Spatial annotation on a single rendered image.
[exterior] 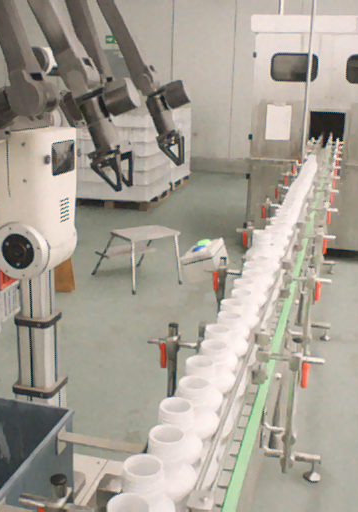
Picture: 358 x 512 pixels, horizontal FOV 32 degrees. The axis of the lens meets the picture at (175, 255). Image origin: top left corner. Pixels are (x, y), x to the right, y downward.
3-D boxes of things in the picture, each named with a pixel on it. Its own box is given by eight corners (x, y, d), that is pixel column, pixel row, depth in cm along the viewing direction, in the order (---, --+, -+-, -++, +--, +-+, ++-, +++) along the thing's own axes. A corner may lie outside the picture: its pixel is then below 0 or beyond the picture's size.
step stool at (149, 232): (137, 265, 535) (138, 218, 524) (183, 284, 489) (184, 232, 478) (90, 274, 506) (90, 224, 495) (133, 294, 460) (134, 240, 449)
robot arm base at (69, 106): (51, 92, 180) (71, 129, 181) (74, 78, 177) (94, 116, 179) (64, 92, 188) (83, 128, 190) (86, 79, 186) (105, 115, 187)
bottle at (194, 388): (217, 493, 79) (224, 375, 75) (208, 524, 73) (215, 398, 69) (171, 485, 80) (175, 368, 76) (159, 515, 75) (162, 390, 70)
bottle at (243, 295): (242, 371, 113) (247, 284, 109) (260, 385, 108) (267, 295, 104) (213, 377, 111) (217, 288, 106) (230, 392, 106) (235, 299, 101)
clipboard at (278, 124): (290, 141, 547) (293, 103, 539) (263, 139, 553) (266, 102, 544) (290, 140, 550) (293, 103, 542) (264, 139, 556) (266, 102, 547)
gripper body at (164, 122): (183, 133, 184) (173, 109, 182) (178, 134, 174) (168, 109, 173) (162, 142, 185) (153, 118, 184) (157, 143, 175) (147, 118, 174)
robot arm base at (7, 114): (8, 139, 148) (-17, 93, 146) (34, 122, 145) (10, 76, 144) (-12, 142, 139) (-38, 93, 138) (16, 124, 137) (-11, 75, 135)
